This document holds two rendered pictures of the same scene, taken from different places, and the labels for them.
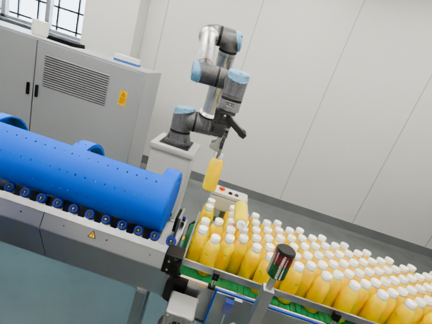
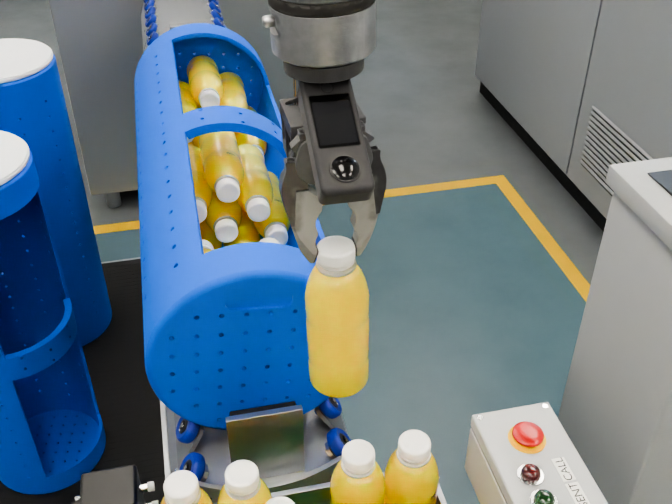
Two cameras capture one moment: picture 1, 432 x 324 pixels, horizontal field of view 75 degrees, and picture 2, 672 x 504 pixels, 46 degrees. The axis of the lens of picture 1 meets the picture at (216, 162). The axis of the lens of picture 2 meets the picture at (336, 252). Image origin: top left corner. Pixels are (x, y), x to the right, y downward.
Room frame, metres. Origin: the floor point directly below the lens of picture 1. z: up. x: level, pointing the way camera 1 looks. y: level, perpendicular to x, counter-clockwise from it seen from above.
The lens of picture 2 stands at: (1.07, -0.62, 1.82)
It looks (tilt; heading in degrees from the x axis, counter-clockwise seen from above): 36 degrees down; 77
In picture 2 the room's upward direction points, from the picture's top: straight up
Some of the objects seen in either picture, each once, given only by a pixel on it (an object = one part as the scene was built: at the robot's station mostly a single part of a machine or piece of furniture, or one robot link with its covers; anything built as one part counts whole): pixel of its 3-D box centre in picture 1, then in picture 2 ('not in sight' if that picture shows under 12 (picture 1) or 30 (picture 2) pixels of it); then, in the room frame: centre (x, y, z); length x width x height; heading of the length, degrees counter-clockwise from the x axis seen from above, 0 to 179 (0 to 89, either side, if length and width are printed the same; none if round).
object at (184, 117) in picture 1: (184, 117); not in sight; (2.00, 0.32, 1.29); 0.17 x 0.15 x 0.18; 100
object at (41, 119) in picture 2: not in sight; (35, 207); (0.67, 1.42, 0.59); 0.28 x 0.28 x 0.88
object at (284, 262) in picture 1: (283, 256); not in sight; (0.78, -0.30, 1.23); 0.06 x 0.06 x 0.04
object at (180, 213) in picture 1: (177, 224); (265, 440); (1.14, 0.08, 0.99); 0.10 x 0.02 x 0.12; 179
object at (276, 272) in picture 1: (278, 267); not in sight; (0.78, -0.30, 1.18); 0.06 x 0.06 x 0.05
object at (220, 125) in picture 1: (222, 123); (324, 112); (1.21, 0.03, 1.49); 0.09 x 0.08 x 0.12; 90
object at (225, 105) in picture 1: (229, 105); (319, 28); (1.21, 0.02, 1.57); 0.10 x 0.09 x 0.05; 0
